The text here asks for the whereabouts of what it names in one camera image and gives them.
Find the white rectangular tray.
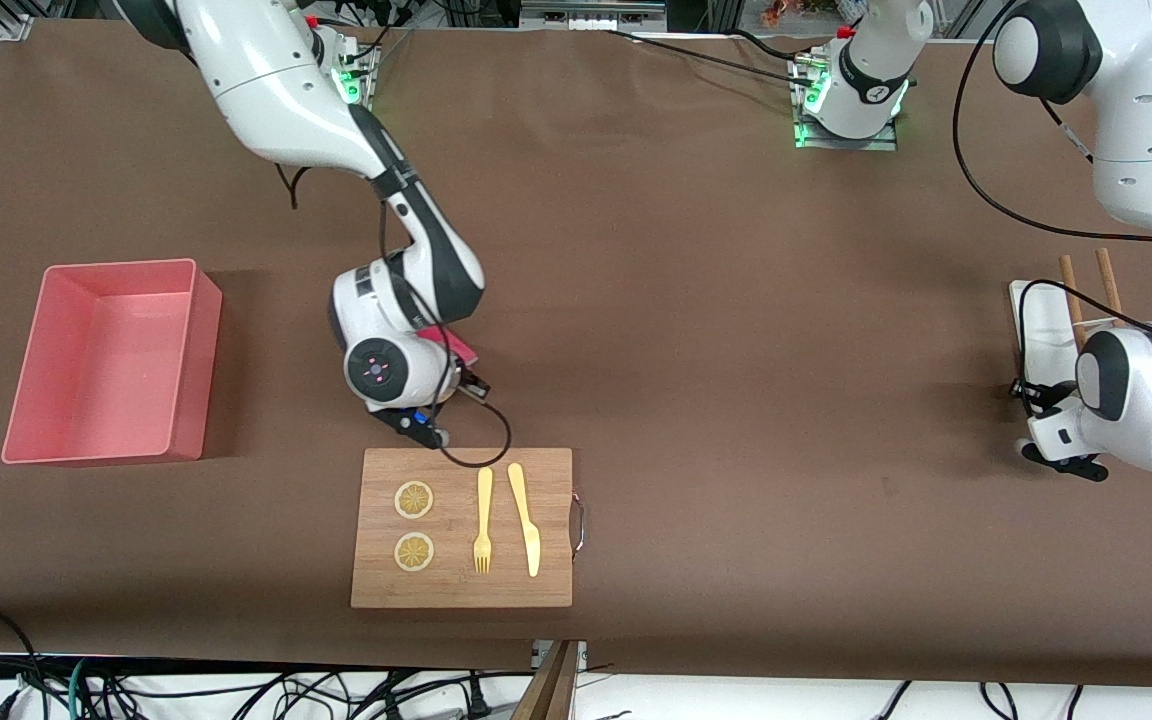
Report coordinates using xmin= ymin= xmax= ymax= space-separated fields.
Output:
xmin=1009 ymin=280 xmax=1087 ymax=401

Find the yellow plastic fork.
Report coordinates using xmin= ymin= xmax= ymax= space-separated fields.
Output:
xmin=473 ymin=467 xmax=494 ymax=575

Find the yellow plastic knife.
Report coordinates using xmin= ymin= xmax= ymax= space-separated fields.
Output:
xmin=507 ymin=462 xmax=542 ymax=578

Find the wooden cutting board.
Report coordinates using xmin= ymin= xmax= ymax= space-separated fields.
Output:
xmin=350 ymin=447 xmax=574 ymax=609

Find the brown wooden stand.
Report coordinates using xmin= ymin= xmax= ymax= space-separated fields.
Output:
xmin=511 ymin=640 xmax=582 ymax=720

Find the pink plastic bin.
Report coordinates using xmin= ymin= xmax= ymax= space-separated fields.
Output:
xmin=1 ymin=258 xmax=224 ymax=468

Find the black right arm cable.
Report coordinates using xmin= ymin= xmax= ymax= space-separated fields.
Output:
xmin=274 ymin=165 xmax=514 ymax=469

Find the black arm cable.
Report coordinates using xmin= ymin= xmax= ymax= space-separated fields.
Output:
xmin=952 ymin=0 xmax=1152 ymax=401
xmin=274 ymin=165 xmax=514 ymax=469

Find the small metal table bracket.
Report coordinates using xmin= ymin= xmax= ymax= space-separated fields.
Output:
xmin=531 ymin=640 xmax=589 ymax=671

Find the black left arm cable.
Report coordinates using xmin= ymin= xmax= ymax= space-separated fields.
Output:
xmin=952 ymin=0 xmax=1152 ymax=401

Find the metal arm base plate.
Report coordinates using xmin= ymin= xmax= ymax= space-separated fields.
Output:
xmin=793 ymin=55 xmax=900 ymax=152
xmin=321 ymin=30 xmax=379 ymax=111

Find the black cable across table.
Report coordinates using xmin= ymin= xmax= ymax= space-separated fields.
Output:
xmin=601 ymin=28 xmax=817 ymax=86

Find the teal floor cable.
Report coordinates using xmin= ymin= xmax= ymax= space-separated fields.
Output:
xmin=66 ymin=657 xmax=97 ymax=720

